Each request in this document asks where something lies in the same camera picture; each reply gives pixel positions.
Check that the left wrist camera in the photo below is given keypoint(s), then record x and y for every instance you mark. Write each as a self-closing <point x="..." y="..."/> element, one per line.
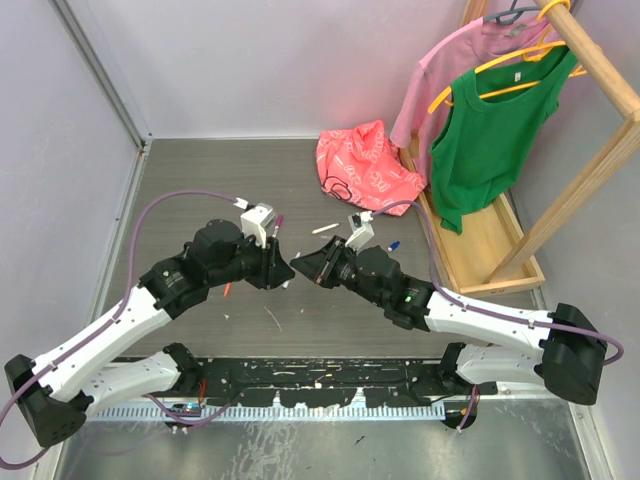
<point x="255" y="221"/>

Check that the green tank top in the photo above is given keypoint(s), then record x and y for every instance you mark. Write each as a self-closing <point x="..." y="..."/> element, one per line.
<point x="491" y="127"/>

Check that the wooden clothes rack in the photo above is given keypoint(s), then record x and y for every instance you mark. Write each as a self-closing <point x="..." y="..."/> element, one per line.
<point x="575" y="215"/>

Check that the white cable duct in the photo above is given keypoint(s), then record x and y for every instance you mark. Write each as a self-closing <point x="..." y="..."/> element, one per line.
<point x="148" y="412"/>

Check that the grey hanger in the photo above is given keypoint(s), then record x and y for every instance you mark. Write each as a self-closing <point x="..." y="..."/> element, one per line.
<point x="510" y="16"/>

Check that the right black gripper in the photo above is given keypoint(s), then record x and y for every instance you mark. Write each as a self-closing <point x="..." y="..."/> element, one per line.
<point x="319" y="266"/>

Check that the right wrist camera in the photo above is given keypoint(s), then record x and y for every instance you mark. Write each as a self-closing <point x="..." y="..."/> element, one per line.
<point x="362" y="230"/>

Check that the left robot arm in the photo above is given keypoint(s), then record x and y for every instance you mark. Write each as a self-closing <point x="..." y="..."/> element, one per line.
<point x="57" y="392"/>

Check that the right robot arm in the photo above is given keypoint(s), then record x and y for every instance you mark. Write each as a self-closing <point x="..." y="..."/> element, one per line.
<point x="560" y="350"/>

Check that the white yellow-tipped pen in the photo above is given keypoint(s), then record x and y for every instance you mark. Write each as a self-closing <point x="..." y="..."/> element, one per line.
<point x="325" y="228"/>

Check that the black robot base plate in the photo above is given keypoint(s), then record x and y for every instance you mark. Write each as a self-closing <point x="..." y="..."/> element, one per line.
<point x="260" y="382"/>

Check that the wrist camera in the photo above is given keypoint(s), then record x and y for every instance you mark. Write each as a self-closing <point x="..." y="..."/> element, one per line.
<point x="255" y="221"/>
<point x="362" y="230"/>

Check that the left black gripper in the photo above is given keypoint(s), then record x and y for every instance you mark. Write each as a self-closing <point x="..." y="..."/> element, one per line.
<point x="268" y="275"/>

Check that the aluminium corner profile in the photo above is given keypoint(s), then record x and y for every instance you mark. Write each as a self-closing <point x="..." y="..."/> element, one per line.
<point x="79" y="21"/>

